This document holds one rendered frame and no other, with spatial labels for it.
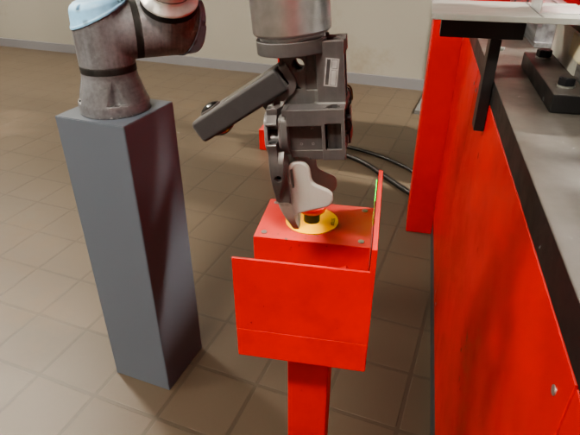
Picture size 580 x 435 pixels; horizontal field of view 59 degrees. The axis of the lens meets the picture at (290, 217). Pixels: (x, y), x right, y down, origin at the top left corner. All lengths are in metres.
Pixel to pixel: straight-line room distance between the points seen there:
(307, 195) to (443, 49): 1.43
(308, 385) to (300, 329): 0.19
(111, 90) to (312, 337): 0.72
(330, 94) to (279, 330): 0.29
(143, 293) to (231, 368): 0.39
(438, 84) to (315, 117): 1.48
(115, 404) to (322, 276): 1.06
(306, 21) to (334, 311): 0.31
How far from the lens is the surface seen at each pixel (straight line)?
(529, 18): 0.97
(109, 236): 1.28
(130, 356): 1.53
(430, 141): 2.02
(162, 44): 1.14
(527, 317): 0.61
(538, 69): 1.05
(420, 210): 2.15
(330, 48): 0.50
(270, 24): 0.48
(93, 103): 1.15
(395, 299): 1.82
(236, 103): 0.53
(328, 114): 0.49
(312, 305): 0.59
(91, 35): 1.13
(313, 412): 0.84
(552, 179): 0.67
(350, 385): 1.52
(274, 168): 0.51
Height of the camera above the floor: 1.14
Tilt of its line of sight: 30 degrees down
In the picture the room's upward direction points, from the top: straight up
